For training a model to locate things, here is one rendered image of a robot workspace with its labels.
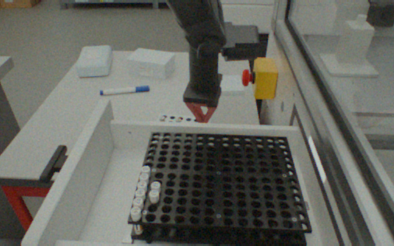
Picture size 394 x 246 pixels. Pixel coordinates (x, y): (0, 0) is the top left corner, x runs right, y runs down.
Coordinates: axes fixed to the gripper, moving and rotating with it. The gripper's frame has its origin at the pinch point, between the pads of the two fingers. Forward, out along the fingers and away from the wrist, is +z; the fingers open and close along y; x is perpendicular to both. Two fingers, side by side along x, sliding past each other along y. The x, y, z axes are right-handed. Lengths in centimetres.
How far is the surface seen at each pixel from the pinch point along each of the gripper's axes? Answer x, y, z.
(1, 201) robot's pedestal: 80, 3, 54
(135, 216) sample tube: 1.9, -33.4, -10.8
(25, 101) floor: 151, 102, 84
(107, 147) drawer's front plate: 13.7, -17.7, -5.5
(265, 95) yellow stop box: -12.9, 7.1, -3.5
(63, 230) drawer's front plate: 10.9, -35.9, -8.6
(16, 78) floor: 180, 132, 84
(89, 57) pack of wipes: 40.8, 25.8, 1.3
